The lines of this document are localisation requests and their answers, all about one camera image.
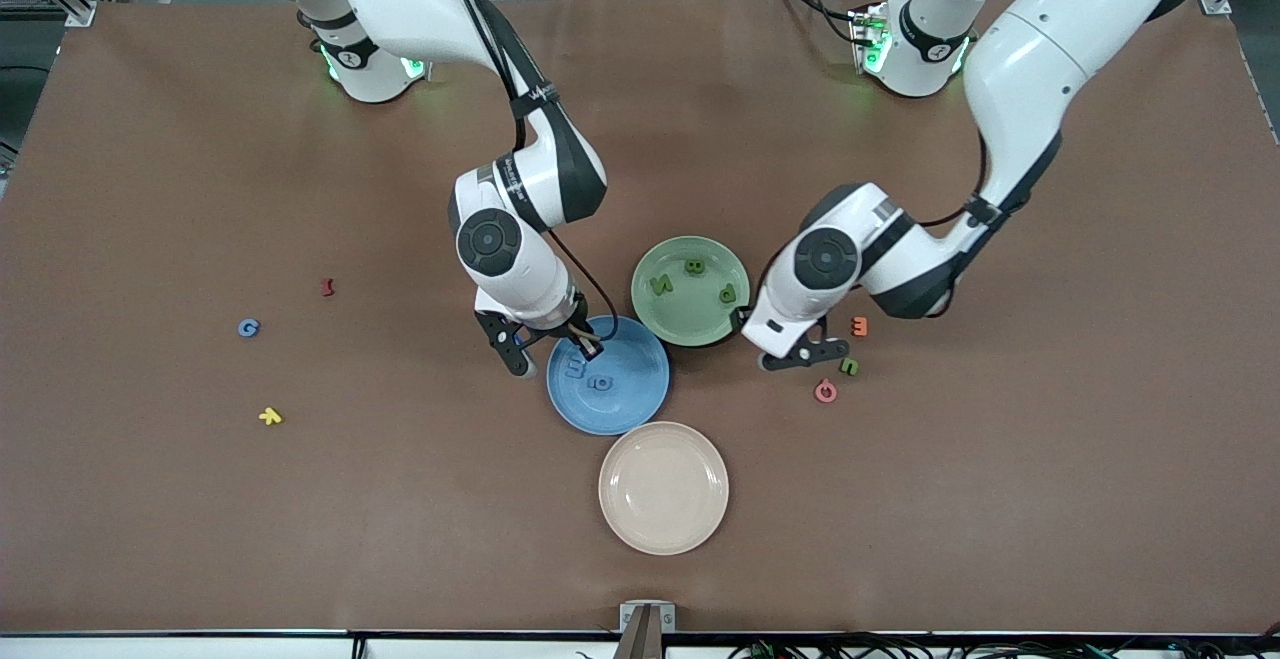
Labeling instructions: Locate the brown table cover mat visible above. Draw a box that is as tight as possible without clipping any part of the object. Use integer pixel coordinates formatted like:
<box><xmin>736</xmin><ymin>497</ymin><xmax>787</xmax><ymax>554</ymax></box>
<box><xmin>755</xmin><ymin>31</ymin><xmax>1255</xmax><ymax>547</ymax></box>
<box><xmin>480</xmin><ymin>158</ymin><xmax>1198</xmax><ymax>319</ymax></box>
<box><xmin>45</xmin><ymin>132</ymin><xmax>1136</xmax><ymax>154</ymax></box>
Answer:
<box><xmin>0</xmin><ymin>0</ymin><xmax>1280</xmax><ymax>635</ymax></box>

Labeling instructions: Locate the blue plate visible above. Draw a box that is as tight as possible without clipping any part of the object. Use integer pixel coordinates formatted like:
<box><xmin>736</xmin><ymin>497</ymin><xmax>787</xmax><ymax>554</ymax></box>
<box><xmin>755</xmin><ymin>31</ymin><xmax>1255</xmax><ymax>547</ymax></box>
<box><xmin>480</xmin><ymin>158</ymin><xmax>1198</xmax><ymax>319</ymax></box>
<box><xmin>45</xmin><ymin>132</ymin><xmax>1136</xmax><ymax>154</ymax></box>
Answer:
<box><xmin>546</xmin><ymin>315</ymin><xmax>671</xmax><ymax>437</ymax></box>

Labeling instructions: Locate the aluminium camera post bracket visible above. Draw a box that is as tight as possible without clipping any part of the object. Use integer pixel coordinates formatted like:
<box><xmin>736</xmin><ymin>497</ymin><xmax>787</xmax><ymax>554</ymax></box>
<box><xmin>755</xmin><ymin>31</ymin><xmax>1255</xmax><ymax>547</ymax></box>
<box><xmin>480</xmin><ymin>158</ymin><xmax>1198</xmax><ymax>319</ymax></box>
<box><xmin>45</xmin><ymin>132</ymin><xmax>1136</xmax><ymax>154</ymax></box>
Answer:
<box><xmin>618</xmin><ymin>601</ymin><xmax>677</xmax><ymax>659</ymax></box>

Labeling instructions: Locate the green plate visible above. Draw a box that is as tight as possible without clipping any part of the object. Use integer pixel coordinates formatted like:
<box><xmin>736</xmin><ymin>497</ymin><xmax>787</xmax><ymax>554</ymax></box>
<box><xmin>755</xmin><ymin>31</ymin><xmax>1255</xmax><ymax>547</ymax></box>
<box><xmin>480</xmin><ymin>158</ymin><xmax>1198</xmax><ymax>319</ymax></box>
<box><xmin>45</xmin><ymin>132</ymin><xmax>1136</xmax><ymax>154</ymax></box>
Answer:
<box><xmin>631</xmin><ymin>235</ymin><xmax>751</xmax><ymax>348</ymax></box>

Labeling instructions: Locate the black left base cable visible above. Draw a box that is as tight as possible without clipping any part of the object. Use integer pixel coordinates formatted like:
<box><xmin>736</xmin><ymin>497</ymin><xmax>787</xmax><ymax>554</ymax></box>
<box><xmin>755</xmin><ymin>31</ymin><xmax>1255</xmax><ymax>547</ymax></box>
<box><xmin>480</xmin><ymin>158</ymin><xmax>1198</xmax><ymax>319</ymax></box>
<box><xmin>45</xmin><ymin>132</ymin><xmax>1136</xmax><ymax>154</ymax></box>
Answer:
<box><xmin>770</xmin><ymin>0</ymin><xmax>873</xmax><ymax>48</ymax></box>

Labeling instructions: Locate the white table edge rail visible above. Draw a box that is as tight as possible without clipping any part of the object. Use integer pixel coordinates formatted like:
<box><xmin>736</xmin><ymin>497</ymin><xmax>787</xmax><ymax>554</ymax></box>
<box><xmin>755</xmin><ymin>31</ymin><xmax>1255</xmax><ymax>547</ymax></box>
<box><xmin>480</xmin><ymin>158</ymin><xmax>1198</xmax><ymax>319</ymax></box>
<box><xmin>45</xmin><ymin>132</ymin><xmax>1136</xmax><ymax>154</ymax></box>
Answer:
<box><xmin>0</xmin><ymin>629</ymin><xmax>1280</xmax><ymax>659</ymax></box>

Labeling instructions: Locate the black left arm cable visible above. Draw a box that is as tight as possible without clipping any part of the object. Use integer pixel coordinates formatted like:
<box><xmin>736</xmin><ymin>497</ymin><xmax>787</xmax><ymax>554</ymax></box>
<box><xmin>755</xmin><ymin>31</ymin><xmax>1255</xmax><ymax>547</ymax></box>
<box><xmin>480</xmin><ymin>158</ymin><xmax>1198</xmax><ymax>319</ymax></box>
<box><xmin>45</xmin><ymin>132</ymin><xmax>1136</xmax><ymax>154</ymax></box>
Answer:
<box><xmin>915</xmin><ymin>129</ymin><xmax>991</xmax><ymax>230</ymax></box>

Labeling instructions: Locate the beige plate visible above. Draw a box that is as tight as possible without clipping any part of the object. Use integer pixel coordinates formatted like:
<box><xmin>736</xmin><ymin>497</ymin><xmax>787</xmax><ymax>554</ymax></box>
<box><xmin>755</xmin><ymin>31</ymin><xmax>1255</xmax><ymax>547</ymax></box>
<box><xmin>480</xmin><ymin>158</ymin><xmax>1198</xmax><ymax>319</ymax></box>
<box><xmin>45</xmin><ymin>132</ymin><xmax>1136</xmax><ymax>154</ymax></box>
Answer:
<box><xmin>598</xmin><ymin>421</ymin><xmax>730</xmax><ymax>556</ymax></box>

